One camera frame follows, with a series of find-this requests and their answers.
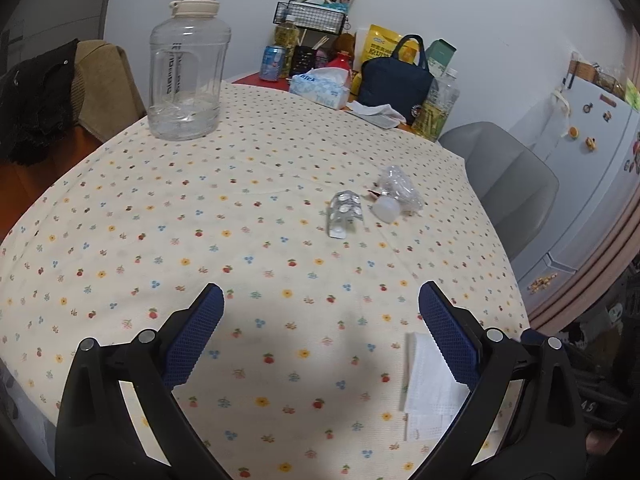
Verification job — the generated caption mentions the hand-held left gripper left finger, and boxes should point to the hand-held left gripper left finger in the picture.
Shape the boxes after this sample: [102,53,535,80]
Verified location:
[55,282,236,480]

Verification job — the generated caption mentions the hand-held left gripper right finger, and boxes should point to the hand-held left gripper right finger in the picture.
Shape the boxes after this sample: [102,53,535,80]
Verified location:
[410,281,587,480]

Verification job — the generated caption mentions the white tissue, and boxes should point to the white tissue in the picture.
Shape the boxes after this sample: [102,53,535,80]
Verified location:
[398,331,506,461]

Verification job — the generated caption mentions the clear plastic wrapper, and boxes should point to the clear plastic wrapper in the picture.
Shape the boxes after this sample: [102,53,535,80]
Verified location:
[376,164,425,216]

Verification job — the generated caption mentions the silver blister pack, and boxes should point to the silver blister pack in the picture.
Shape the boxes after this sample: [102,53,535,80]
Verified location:
[326,190,366,238]

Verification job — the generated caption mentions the pink curtain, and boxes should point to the pink curtain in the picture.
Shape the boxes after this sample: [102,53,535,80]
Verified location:
[527,200,640,331]

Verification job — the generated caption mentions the white refrigerator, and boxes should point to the white refrigerator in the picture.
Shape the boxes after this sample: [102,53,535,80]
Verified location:
[515,77,640,306]

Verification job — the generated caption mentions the grey chair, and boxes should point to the grey chair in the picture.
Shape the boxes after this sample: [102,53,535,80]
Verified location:
[437,121,560,261]

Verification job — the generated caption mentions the group of fridge magnets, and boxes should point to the group of fridge magnets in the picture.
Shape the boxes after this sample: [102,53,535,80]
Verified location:
[567,95,640,176]

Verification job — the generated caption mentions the white hanging bag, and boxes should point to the white hanging bag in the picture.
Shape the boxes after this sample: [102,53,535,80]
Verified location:
[532,87,573,161]

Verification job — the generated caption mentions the green tea bottle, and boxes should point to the green tea bottle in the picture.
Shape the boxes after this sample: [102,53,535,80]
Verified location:
[274,15,301,78]
[419,67,461,142]

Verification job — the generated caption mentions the white cloth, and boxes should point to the white cloth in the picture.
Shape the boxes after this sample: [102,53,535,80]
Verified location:
[346,100,408,128]

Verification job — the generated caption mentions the large clear water jug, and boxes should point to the large clear water jug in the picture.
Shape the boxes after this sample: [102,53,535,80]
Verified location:
[148,0,232,141]

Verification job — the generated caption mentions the navy lunch bag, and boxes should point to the navy lunch bag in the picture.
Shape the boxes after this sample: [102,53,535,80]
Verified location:
[359,35,435,125]

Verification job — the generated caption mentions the brown chair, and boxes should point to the brown chair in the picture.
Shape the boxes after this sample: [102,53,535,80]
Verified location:
[72,40,147,143]

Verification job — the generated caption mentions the blue tissue box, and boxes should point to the blue tissue box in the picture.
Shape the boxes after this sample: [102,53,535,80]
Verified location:
[289,66,351,110]

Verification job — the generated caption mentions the green box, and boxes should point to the green box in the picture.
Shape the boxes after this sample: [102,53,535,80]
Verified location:
[425,39,457,78]

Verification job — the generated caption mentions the black jacket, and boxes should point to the black jacket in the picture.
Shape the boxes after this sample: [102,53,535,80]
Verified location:
[0,39,81,165]

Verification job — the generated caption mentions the blue soda can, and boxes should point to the blue soda can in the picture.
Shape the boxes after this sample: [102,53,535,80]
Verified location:
[259,45,287,82]

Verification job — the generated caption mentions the black utensil holder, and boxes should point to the black utensil holder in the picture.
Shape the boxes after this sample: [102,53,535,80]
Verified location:
[289,35,331,73]

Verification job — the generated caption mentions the yellow snack bag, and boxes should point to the yellow snack bag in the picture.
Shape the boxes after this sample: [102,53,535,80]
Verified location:
[356,24,406,96]

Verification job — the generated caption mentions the grey door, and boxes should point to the grey door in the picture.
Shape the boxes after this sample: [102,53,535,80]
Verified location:
[0,0,118,76]

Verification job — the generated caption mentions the wire basket with wooden box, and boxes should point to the wire basket with wooden box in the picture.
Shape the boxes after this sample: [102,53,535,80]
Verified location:
[570,57,628,98]

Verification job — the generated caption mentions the black wire basket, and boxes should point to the black wire basket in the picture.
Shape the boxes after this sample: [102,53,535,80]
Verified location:
[273,1,351,37]

